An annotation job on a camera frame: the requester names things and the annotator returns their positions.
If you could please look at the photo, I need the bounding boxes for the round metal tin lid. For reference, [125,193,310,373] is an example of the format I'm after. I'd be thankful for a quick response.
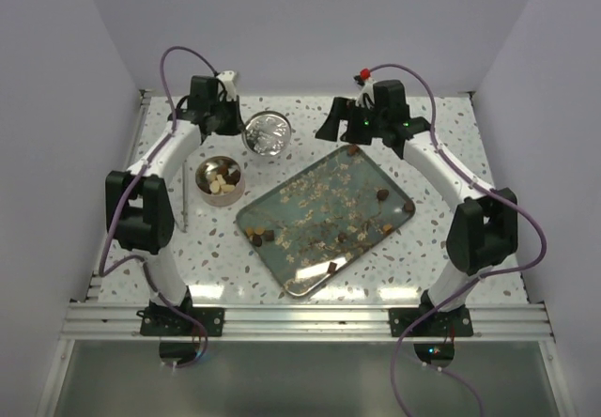
[241,110,292,157]

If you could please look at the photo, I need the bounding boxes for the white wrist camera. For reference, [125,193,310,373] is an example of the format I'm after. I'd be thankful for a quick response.
[353,69,376,109]
[216,70,239,101]

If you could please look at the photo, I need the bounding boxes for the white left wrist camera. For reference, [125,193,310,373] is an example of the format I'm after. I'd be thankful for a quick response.
[216,70,239,101]

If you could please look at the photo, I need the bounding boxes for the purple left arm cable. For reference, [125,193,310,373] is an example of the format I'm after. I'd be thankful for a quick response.
[97,45,231,370]

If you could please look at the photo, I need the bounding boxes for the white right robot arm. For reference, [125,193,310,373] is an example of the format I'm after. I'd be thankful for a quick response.
[316,78,517,335]

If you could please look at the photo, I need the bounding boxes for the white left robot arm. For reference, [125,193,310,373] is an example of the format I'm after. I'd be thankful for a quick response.
[99,70,243,335]

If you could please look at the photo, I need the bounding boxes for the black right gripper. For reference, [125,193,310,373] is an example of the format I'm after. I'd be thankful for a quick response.
[316,97,387,147]

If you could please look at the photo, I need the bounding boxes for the round metal tin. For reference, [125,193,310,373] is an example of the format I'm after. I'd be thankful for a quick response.
[194,156,246,208]

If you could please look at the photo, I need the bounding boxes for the metal serving tongs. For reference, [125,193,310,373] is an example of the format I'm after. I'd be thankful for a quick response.
[180,160,189,234]

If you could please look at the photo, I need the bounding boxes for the blossom pattern teal tray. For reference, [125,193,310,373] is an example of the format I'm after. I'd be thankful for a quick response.
[236,146,415,299]

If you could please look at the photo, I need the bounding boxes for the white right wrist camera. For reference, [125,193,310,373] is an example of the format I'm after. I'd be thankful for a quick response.
[353,69,376,109]

